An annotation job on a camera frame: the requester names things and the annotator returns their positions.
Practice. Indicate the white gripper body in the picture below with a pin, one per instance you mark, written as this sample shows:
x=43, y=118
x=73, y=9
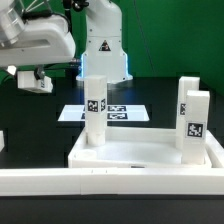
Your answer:
x=43, y=41

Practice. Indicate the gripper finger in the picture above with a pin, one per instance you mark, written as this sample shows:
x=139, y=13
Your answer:
x=11, y=70
x=39, y=72

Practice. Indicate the white desk top tray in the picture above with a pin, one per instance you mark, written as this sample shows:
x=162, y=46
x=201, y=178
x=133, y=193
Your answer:
x=130, y=147

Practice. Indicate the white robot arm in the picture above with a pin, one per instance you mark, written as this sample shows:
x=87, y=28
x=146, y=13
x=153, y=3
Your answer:
x=103, y=55

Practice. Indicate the black post with connector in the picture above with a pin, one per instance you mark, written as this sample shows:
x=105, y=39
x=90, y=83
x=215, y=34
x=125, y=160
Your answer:
x=76, y=5

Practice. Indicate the white marker base plate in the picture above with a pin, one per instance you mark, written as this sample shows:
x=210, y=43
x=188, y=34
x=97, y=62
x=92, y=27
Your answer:
x=114, y=113

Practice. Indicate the white left obstacle wall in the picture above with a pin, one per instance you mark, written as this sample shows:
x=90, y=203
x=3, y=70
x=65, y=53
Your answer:
x=2, y=143

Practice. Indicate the white obstacle wall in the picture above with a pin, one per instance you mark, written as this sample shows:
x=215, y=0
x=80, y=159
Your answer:
x=115, y=181
x=2, y=143
x=215, y=151

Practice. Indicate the white front obstacle wall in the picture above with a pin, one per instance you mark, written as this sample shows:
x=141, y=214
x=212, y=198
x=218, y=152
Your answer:
x=115, y=181

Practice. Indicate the white right obstacle wall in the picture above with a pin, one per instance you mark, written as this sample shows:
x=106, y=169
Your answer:
x=215, y=151

